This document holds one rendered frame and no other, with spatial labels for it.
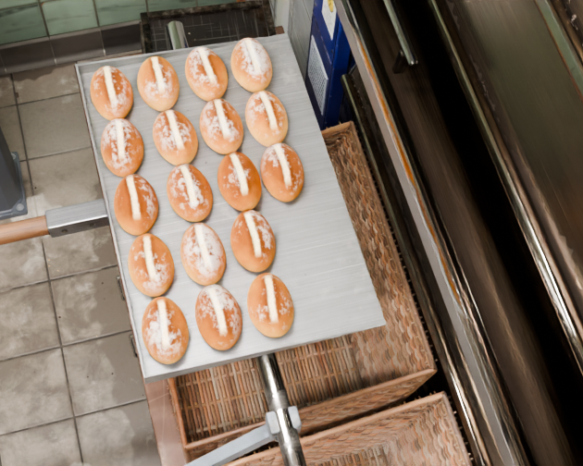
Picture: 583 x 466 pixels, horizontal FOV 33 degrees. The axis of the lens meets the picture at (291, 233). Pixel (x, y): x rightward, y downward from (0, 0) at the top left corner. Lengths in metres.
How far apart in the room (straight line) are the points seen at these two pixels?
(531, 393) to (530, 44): 0.43
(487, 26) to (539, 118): 0.16
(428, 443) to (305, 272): 0.52
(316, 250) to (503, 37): 0.44
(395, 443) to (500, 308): 0.77
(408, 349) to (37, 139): 1.54
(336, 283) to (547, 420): 0.42
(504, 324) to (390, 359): 0.72
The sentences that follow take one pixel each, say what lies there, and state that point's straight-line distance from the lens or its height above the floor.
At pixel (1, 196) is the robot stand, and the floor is 0.11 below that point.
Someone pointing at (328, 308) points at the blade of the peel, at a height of 1.18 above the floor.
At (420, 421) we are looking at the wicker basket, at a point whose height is 0.74.
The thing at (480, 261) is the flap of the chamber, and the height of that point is 1.40.
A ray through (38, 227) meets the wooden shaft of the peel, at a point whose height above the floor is 1.21.
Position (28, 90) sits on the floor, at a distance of 3.13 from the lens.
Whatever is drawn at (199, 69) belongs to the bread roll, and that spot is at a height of 1.23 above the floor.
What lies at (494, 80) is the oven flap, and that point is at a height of 1.49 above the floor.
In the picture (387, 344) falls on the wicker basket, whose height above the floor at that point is 0.72.
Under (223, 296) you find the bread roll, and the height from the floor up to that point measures 1.23.
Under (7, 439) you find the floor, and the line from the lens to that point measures 2.67.
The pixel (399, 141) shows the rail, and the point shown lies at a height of 1.43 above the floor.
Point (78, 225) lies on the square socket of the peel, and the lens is 1.50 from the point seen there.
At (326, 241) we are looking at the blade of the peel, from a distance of 1.50.
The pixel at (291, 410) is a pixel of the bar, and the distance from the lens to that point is 1.41.
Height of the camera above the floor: 2.52
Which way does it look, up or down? 63 degrees down
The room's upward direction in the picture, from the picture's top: 6 degrees clockwise
